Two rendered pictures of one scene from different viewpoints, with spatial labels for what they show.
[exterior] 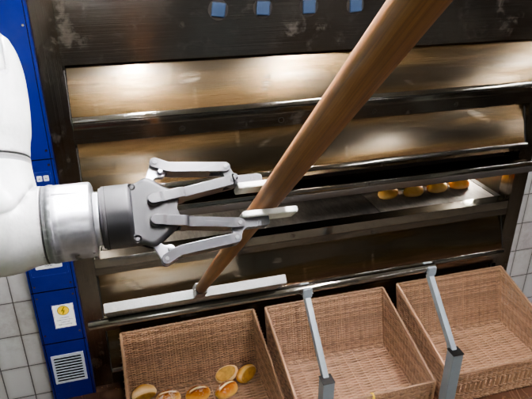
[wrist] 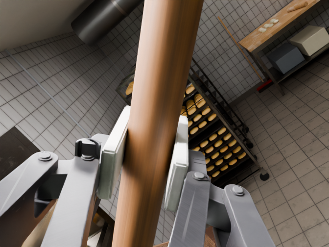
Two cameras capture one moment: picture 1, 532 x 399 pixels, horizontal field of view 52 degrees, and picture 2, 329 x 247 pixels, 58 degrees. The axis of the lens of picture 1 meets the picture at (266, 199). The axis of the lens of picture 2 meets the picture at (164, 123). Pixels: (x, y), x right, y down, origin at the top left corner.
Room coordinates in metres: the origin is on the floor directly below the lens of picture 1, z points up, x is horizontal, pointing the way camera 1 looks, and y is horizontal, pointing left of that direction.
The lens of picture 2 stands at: (0.51, 0.14, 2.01)
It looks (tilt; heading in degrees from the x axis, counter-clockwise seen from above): 16 degrees down; 303
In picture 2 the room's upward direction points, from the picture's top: 41 degrees counter-clockwise
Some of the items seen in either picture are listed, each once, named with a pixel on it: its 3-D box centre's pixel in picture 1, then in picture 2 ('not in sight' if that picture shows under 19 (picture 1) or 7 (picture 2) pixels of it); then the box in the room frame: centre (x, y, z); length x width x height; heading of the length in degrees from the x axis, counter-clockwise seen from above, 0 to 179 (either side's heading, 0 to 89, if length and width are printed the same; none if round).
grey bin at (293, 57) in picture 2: not in sight; (284, 58); (1.09, -4.59, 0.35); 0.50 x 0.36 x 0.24; 106
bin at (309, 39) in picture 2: not in sight; (309, 40); (0.69, -4.71, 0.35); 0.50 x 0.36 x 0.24; 108
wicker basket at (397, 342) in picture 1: (344, 356); not in sight; (1.72, -0.32, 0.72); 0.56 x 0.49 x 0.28; 106
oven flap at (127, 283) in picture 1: (320, 260); not in sight; (1.97, -0.23, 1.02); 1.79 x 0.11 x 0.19; 106
